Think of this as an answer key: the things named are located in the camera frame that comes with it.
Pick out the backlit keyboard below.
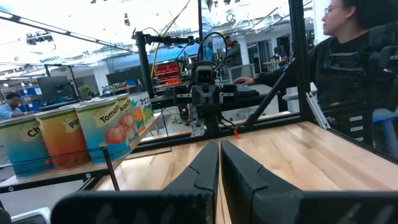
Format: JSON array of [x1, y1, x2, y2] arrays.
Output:
[[236, 85, 261, 98]]

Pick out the dark computer monitor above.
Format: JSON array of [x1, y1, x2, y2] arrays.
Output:
[[37, 76, 74, 101]]

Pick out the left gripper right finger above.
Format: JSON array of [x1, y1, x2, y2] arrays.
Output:
[[220, 141, 398, 224]]

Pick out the person's hand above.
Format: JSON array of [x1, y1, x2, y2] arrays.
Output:
[[233, 76, 256, 86]]

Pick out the red storage bins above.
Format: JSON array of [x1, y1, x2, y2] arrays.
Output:
[[155, 63, 181, 85]]

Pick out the person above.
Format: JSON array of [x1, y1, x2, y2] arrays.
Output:
[[223, 35, 242, 68], [0, 91, 35, 122], [233, 0, 398, 110]]

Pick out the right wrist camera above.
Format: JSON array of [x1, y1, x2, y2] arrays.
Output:
[[195, 64, 218, 85]]

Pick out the blue cherries can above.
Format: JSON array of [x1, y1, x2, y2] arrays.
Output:
[[0, 115, 53, 180]]

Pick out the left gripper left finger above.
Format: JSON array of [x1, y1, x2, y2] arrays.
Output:
[[51, 139, 220, 224]]

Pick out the peaches can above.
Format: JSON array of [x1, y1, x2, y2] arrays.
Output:
[[115, 93, 142, 146]]

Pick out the orange pineapple can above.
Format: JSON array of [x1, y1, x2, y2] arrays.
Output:
[[34, 107, 91, 171]]

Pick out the mixed fruit can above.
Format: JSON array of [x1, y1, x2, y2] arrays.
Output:
[[129, 91, 155, 125]]

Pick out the small green potted plant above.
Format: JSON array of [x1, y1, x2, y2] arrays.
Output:
[[77, 84, 93, 99]]

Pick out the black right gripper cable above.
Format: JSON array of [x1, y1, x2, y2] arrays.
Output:
[[197, 30, 229, 72]]

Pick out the black aluminium rig frame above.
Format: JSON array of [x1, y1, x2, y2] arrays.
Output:
[[132, 0, 398, 164]]

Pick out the tomatoes can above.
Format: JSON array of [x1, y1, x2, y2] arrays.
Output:
[[75, 98, 133, 165]]

